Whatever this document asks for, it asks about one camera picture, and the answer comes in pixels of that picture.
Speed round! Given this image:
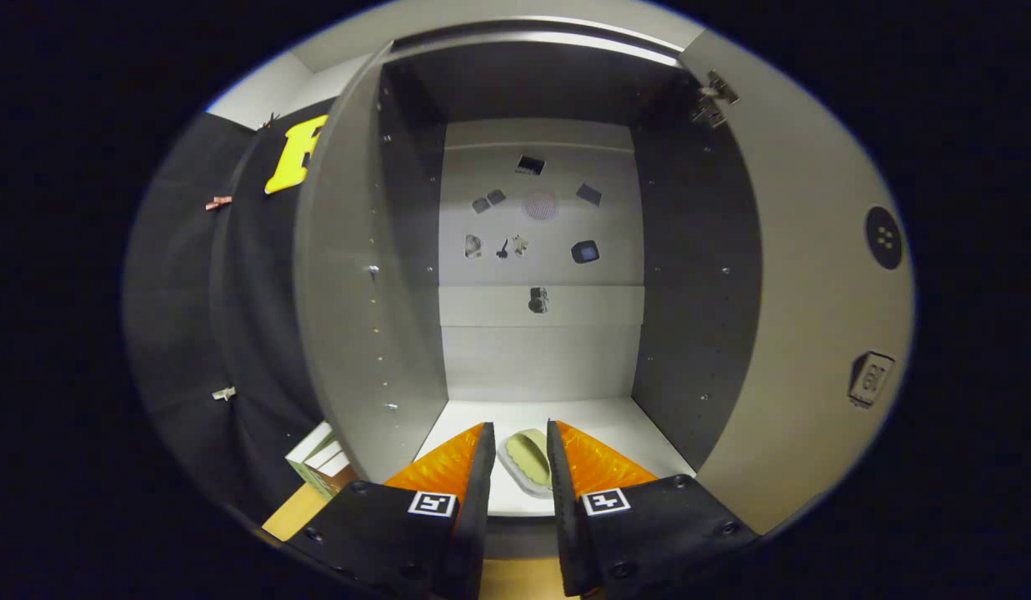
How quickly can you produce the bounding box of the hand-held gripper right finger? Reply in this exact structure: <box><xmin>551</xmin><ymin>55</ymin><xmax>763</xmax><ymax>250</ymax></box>
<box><xmin>546</xmin><ymin>419</ymin><xmax>762</xmax><ymax>598</ymax></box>

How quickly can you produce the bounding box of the green book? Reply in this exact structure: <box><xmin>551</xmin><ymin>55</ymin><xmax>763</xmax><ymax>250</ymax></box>
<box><xmin>284</xmin><ymin>421</ymin><xmax>343</xmax><ymax>494</ymax></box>

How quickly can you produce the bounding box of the black backdrop cloth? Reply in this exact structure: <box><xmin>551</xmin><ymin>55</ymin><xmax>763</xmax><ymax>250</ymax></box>
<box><xmin>122</xmin><ymin>100</ymin><xmax>349</xmax><ymax>518</ymax></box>

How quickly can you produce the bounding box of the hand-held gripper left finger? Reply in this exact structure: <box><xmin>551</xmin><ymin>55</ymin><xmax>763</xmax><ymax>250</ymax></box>
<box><xmin>286</xmin><ymin>421</ymin><xmax>497</xmax><ymax>599</ymax></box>

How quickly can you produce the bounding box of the brown book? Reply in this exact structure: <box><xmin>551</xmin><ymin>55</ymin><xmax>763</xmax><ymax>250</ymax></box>
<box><xmin>315</xmin><ymin>462</ymin><xmax>359</xmax><ymax>501</ymax></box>

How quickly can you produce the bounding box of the dark grey cabinet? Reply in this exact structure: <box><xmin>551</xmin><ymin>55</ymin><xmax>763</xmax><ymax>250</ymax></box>
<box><xmin>294</xmin><ymin>17</ymin><xmax>762</xmax><ymax>534</ymax></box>

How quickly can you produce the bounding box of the white and green oval dish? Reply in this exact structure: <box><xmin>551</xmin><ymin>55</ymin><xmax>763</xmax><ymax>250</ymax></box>
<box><xmin>496</xmin><ymin>427</ymin><xmax>558</xmax><ymax>499</ymax></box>

